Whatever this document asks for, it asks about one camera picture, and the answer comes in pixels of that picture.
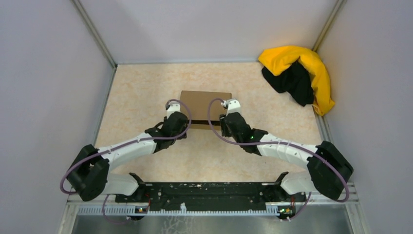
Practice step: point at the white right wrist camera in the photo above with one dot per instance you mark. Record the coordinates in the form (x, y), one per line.
(231, 106)

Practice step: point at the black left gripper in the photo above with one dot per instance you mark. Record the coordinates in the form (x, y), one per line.
(183, 136)

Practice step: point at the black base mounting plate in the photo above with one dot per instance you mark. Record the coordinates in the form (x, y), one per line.
(210, 196)

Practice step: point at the black cloth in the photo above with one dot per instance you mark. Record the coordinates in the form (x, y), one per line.
(295, 80)

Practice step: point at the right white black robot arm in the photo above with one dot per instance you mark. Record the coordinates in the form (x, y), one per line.
(326, 170)

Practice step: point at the aluminium frame rail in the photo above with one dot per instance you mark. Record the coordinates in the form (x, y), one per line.
(317, 214)

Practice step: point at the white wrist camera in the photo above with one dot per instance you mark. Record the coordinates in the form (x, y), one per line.
(231, 106)
(172, 107)

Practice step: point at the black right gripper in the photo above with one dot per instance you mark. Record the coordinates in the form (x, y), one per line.
(225, 132)

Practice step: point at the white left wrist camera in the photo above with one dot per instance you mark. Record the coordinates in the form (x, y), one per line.
(172, 107)

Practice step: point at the brown cardboard box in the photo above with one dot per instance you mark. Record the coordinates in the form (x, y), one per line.
(198, 103)

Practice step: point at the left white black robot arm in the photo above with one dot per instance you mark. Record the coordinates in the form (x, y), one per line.
(90, 174)

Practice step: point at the yellow cloth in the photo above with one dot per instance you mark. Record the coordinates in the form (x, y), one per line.
(279, 59)

